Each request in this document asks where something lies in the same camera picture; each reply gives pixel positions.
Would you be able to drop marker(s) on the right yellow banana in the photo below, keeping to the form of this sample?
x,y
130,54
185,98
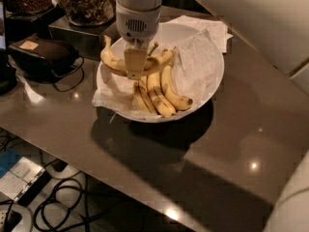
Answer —
x,y
181,103

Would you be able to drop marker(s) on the middle yellow banana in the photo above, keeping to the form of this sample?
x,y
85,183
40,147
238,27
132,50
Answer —
x,y
163,107

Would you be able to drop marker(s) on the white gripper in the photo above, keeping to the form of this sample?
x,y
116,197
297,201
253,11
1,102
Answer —
x,y
137,25

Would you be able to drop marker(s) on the glass jar of granola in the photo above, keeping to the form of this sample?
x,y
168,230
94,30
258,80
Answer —
x,y
89,12

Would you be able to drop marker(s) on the white paper sheets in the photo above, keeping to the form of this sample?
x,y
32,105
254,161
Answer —
x,y
217,29

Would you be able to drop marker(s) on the white bowl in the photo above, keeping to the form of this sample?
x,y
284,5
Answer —
x,y
209,78

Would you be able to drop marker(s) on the white paper bowl liner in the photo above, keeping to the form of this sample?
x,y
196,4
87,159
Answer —
x,y
193,65

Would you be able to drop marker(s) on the dark metal stand box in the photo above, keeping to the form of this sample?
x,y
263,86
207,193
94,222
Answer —
x,y
89,41

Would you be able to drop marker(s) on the left yellow banana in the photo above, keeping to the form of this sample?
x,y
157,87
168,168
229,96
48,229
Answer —
x,y
141,97

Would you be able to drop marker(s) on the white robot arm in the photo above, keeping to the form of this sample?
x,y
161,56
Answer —
x,y
279,29

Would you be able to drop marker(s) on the white power strip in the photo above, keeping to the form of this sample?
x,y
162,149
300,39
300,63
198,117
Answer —
x,y
15,218

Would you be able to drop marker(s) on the crosswise yellow banana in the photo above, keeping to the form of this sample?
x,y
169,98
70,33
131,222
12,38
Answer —
x,y
117,65

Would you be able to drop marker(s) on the silver box on floor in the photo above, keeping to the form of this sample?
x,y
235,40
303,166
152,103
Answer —
x,y
18,177

